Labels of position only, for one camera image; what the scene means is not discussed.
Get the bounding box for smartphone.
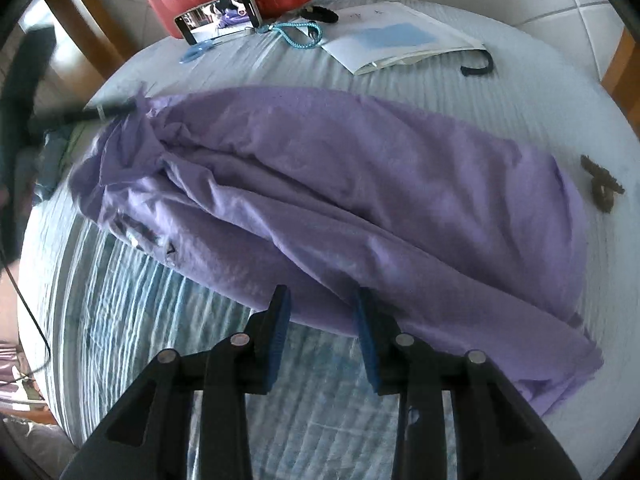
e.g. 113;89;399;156
173;0;264;46

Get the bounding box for purple garment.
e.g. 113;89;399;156
69;86;605;418

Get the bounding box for black strap clip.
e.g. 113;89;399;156
295;5;340;25

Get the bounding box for brown wooden frame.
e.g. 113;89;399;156
40;0;136;81
600;25;640;126

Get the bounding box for blue scissors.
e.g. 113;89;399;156
179;40;223;64

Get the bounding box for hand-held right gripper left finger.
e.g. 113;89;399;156
60;284;292;480

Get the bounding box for crumpled blue cloth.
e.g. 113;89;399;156
32;130;76;201

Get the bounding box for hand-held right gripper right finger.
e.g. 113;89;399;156
352;287;583;480

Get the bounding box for blue braided lanyard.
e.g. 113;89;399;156
260;21;326;52

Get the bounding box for white paper booklet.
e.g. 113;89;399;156
320;1;488;77

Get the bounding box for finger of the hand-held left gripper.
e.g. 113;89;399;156
30;99;138;133

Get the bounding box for black cable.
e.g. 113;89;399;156
0;255;53;376

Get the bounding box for brown hair clip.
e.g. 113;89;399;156
580;154;626;213

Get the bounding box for green cloth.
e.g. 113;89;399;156
65;125;96;152

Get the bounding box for black hook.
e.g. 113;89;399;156
461;51;496;78

